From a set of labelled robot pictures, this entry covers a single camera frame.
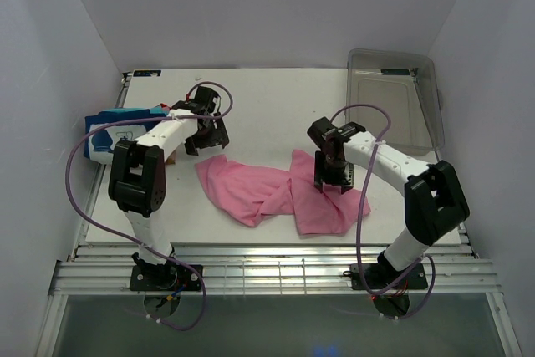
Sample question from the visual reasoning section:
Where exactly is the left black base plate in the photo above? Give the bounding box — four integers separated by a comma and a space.
129, 264, 204, 293

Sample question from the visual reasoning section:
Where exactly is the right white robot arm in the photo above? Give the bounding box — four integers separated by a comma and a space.
307, 117, 470, 288

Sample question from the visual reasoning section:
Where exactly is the folded blue printed t shirt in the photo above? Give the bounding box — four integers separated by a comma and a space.
84, 106, 167, 165

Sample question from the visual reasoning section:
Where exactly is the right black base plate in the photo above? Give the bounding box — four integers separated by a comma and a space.
343, 263, 428, 291

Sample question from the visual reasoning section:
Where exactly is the aluminium rail frame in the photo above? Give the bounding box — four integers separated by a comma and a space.
49, 244, 502, 296

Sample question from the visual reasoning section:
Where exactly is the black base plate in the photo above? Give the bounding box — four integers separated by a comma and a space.
343, 263, 428, 291
129, 264, 204, 293

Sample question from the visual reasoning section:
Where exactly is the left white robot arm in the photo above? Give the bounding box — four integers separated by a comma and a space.
108, 81, 230, 290

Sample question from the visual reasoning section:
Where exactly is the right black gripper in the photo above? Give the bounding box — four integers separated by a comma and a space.
313, 150, 354, 194

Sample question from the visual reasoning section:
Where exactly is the clear plastic bin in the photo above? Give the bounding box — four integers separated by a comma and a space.
346, 48, 444, 156

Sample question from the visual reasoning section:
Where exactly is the pink t shirt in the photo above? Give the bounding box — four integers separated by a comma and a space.
195, 150, 371, 236

